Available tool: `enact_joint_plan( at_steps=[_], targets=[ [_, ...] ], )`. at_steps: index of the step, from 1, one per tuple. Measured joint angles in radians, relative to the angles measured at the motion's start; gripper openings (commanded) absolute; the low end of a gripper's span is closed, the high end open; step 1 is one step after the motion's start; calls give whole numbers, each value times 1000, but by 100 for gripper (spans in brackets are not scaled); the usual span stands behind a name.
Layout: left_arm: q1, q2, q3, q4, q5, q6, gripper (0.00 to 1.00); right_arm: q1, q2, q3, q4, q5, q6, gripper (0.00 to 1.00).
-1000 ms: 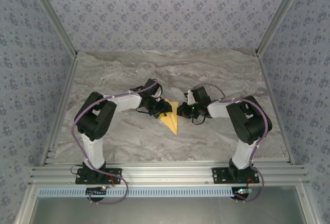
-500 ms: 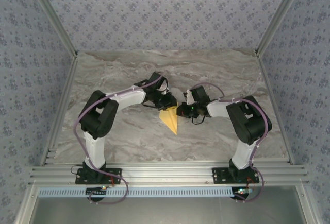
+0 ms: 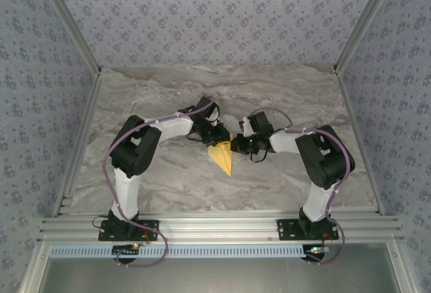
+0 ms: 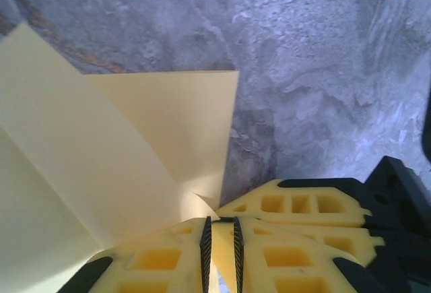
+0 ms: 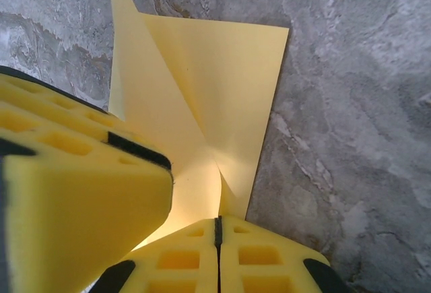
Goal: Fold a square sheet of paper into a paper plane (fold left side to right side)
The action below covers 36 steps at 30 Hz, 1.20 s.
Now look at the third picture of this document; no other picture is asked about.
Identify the white slotted cable duct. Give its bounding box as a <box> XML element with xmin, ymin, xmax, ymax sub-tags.
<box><xmin>49</xmin><ymin>243</ymin><xmax>334</xmax><ymax>259</ymax></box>

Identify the white right camera mount bracket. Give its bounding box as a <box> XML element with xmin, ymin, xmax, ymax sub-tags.
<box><xmin>238</xmin><ymin>116</ymin><xmax>253</xmax><ymax>137</ymax></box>

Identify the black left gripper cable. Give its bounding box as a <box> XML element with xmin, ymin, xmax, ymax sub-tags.
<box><xmin>186</xmin><ymin>132</ymin><xmax>207</xmax><ymax>145</ymax></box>

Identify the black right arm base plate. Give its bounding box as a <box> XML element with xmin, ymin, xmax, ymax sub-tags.
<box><xmin>275</xmin><ymin>218</ymin><xmax>339</xmax><ymax>242</ymax></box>

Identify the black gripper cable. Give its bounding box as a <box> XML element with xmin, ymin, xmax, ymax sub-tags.
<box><xmin>186</xmin><ymin>132</ymin><xmax>207</xmax><ymax>145</ymax></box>
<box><xmin>250</xmin><ymin>149</ymin><xmax>269</xmax><ymax>164</ymax></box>

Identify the aluminium lower frame bar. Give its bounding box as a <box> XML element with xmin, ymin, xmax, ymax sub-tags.
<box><xmin>383</xmin><ymin>238</ymin><xmax>417</xmax><ymax>293</ymax></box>
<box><xmin>18</xmin><ymin>238</ymin><xmax>51</xmax><ymax>293</ymax></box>

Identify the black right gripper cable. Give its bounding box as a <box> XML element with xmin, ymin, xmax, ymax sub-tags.
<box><xmin>250</xmin><ymin>149</ymin><xmax>269</xmax><ymax>164</ymax></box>

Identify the aluminium side rail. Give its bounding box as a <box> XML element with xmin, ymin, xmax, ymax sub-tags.
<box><xmin>51</xmin><ymin>69</ymin><xmax>104</xmax><ymax>218</ymax></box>
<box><xmin>333</xmin><ymin>69</ymin><xmax>387</xmax><ymax>217</ymax></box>

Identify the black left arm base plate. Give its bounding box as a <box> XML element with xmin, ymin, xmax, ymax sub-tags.
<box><xmin>97</xmin><ymin>218</ymin><xmax>160</xmax><ymax>242</ymax></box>

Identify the grey metal sheet panel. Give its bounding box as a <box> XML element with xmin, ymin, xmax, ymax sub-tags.
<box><xmin>37</xmin><ymin>257</ymin><xmax>403</xmax><ymax>293</ymax></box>

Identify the long aluminium base rail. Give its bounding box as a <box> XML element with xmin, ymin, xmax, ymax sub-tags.
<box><xmin>37</xmin><ymin>209</ymin><xmax>405</xmax><ymax>244</ymax></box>

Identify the small black controller board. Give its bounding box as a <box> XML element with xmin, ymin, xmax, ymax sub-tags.
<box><xmin>111</xmin><ymin>243</ymin><xmax>140</xmax><ymax>259</ymax></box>
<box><xmin>302</xmin><ymin>244</ymin><xmax>333</xmax><ymax>263</ymax></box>

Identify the yellow paper sheet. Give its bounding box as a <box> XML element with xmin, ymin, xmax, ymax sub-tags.
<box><xmin>207</xmin><ymin>132</ymin><xmax>236</xmax><ymax>177</ymax></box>

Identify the aluminium corner post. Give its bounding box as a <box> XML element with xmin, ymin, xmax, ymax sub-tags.
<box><xmin>333</xmin><ymin>0</ymin><xmax>404</xmax><ymax>72</ymax></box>
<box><xmin>35</xmin><ymin>0</ymin><xmax>102</xmax><ymax>75</ymax></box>

